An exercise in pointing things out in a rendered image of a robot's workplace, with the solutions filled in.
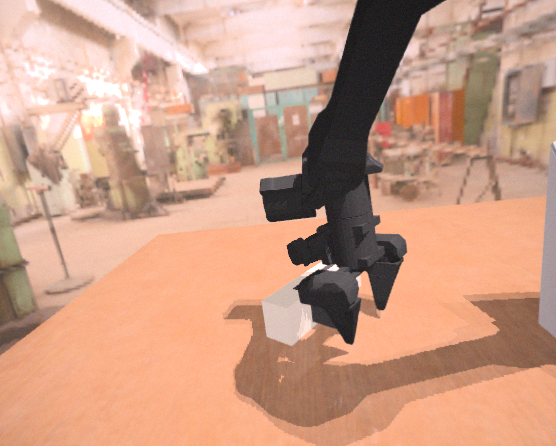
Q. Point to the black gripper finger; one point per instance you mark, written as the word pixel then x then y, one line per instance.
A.
pixel 382 276
pixel 345 321

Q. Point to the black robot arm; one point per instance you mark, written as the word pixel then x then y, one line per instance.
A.
pixel 335 164

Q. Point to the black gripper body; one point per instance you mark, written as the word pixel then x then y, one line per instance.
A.
pixel 355 247

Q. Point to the black two-prong plug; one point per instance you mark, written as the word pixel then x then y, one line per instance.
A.
pixel 320 316

